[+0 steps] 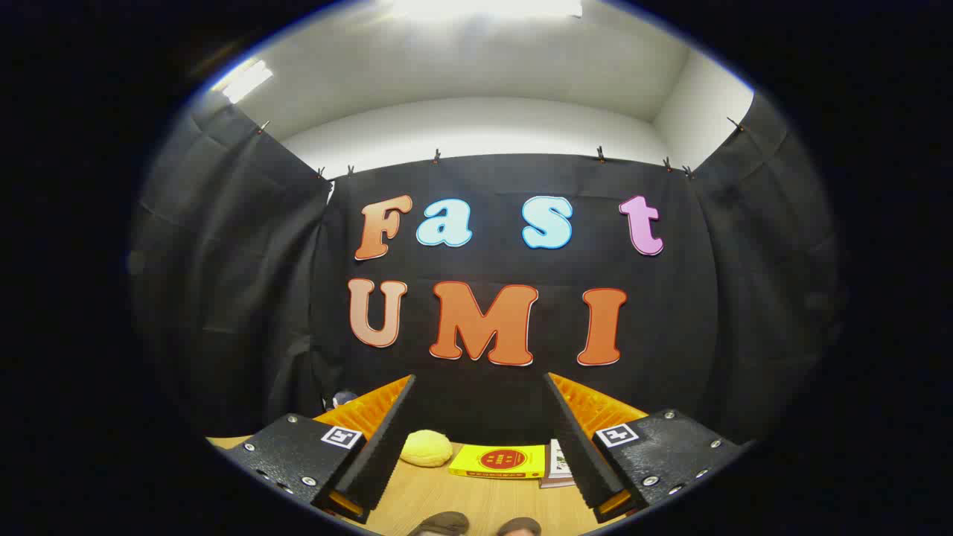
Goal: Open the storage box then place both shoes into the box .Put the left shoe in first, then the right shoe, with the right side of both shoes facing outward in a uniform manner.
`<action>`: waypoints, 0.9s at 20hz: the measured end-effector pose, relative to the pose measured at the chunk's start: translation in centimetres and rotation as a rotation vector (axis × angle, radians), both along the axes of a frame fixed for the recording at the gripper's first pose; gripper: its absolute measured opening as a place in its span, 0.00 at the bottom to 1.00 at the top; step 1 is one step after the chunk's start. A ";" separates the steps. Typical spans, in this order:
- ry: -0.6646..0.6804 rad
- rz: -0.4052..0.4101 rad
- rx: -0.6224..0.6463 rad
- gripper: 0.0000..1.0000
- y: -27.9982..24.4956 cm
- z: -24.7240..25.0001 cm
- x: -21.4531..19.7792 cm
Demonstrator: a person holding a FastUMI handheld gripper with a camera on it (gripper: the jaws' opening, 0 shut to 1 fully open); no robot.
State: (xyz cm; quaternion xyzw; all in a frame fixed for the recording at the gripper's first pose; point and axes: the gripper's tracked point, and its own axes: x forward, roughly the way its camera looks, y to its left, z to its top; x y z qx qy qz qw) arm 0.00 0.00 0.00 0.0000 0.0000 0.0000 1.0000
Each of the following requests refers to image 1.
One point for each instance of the brown fuzzy shoe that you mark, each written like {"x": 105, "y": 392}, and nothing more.
{"x": 519, "y": 528}
{"x": 441, "y": 525}

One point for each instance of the white book illustrated cover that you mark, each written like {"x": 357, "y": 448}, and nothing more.
{"x": 560, "y": 458}

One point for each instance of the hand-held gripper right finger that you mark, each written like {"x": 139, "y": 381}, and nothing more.
{"x": 577, "y": 447}

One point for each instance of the penguin plush toy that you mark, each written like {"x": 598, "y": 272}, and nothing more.
{"x": 344, "y": 399}

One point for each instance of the yellow bun plush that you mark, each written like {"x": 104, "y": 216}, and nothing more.
{"x": 426, "y": 449}

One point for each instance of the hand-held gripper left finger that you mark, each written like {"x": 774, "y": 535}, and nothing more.
{"x": 387, "y": 454}

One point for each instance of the row of small cloth clips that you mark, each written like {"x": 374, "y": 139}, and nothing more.
{"x": 600, "y": 155}

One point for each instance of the small ceiling light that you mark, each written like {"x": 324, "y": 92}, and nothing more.
{"x": 246, "y": 80}

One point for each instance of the yellow book red circle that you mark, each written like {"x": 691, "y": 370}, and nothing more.
{"x": 497, "y": 461}

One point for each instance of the long ceiling light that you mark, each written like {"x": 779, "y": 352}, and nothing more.
{"x": 484, "y": 7}

